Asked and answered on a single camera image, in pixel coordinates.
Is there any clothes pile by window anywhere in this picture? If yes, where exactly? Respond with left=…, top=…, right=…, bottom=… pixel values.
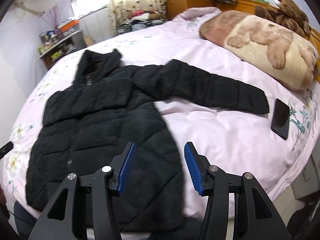
left=116, top=10, right=167, bottom=35

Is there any brown teddy bear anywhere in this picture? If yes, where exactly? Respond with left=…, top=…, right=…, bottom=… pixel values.
left=254, top=0, right=310, bottom=38

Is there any orange plastic storage box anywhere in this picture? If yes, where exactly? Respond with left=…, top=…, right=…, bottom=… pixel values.
left=57, top=19, right=79, bottom=37

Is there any black smartphone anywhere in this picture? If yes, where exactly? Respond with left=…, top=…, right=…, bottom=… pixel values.
left=271, top=99, right=290, bottom=140

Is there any black puffer jacket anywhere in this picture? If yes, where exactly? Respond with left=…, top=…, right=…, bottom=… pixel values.
left=25, top=50, right=269, bottom=232

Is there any pink floral bed cover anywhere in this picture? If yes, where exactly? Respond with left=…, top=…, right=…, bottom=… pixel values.
left=1, top=7, right=319, bottom=218

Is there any wooden headboard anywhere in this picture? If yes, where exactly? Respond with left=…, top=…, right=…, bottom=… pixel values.
left=214, top=0, right=315, bottom=40

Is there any bear print plush blanket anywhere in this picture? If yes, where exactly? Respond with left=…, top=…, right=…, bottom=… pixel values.
left=200, top=10, right=319, bottom=92

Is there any wooden shelf with clutter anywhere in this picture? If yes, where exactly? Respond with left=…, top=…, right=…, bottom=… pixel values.
left=39, top=30, right=87, bottom=70

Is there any pink blossom branches vase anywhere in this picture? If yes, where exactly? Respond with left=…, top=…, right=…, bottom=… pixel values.
left=41, top=3, right=66, bottom=30

